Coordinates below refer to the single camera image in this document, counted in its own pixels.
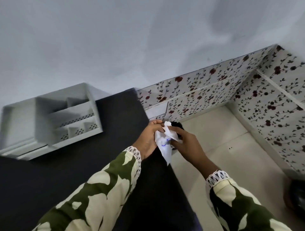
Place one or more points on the person's left hand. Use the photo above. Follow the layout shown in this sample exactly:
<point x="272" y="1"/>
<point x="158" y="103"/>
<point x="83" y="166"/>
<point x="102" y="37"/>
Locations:
<point x="145" y="140"/>

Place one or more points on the person's right hand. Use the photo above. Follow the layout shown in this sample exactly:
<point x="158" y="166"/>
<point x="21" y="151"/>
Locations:
<point x="190" y="148"/>

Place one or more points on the person's left fingers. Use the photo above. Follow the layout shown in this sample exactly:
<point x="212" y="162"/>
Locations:
<point x="156" y="122"/>

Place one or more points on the person's right fingers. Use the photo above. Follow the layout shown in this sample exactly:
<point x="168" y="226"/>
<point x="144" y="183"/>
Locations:
<point x="175" y="132"/>

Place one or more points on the white tissue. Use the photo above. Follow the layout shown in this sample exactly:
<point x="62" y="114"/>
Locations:
<point x="165" y="145"/>

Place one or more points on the person's left forearm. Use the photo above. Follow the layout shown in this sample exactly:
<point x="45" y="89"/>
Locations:
<point x="100" y="190"/>

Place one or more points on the person's right forearm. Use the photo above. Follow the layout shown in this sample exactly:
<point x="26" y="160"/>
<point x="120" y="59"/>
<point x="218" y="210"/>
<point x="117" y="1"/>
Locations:
<point x="234" y="204"/>

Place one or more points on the white desk organizer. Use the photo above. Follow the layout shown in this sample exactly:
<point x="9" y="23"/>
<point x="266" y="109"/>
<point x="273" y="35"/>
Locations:
<point x="47" y="121"/>

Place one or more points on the dark round object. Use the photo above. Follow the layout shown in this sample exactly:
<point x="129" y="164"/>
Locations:
<point x="296" y="200"/>

